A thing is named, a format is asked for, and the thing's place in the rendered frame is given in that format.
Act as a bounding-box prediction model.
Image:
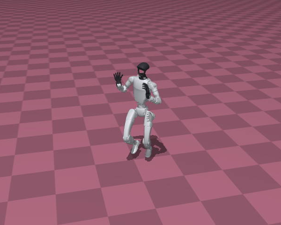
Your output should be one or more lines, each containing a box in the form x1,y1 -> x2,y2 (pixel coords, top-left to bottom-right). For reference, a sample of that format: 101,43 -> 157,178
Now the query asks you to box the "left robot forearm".
145,95 -> 162,104

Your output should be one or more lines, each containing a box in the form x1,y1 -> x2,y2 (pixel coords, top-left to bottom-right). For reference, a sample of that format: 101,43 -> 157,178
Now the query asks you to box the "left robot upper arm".
148,81 -> 160,105

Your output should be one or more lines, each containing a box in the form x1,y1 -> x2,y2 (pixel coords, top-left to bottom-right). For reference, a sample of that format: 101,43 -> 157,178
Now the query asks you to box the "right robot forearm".
117,83 -> 124,91

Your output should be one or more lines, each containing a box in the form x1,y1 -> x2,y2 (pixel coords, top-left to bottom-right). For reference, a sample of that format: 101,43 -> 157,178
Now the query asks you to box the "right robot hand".
113,72 -> 123,86

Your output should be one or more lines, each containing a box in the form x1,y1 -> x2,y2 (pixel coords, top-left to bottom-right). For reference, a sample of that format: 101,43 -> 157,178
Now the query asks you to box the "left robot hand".
142,83 -> 150,99

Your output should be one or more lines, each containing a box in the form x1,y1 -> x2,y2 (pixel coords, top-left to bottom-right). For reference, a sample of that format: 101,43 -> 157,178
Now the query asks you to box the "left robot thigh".
142,111 -> 155,145

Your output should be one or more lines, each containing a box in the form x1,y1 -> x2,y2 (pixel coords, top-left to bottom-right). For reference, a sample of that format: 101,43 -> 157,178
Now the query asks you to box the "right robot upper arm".
122,76 -> 136,93

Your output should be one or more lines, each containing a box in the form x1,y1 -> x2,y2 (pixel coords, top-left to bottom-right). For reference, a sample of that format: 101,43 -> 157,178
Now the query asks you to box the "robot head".
137,62 -> 149,80

